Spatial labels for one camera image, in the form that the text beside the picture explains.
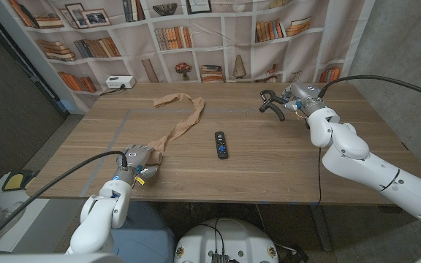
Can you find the black hand grip exerciser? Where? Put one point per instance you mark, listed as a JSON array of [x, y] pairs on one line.
[[274, 107]]

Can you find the yellow and black foot pedal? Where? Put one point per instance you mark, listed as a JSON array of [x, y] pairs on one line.
[[15, 180]]

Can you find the black TV remote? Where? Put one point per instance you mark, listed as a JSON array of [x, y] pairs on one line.
[[221, 145]]

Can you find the printed bookshelf backdrop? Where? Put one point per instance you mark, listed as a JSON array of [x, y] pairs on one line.
[[210, 34]]

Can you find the grey metal table leg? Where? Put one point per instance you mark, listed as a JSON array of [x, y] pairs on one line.
[[321, 226]]

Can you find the dark perforated partition panel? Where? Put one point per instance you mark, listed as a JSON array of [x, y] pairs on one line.
[[9, 109]]

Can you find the tan nylon stocking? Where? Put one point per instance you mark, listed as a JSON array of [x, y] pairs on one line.
[[185, 120]]

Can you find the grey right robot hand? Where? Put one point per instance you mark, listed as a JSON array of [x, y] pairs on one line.
[[303, 96]]

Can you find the white power outlet box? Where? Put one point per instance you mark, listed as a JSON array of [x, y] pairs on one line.
[[120, 82]]

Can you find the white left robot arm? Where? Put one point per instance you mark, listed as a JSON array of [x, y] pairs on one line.
[[101, 219]]

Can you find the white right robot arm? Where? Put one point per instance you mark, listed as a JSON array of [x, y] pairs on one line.
[[375, 164]]

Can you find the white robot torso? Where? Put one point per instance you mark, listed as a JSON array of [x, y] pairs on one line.
[[227, 237]]

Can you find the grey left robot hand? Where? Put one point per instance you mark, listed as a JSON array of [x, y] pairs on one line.
[[135, 160]]

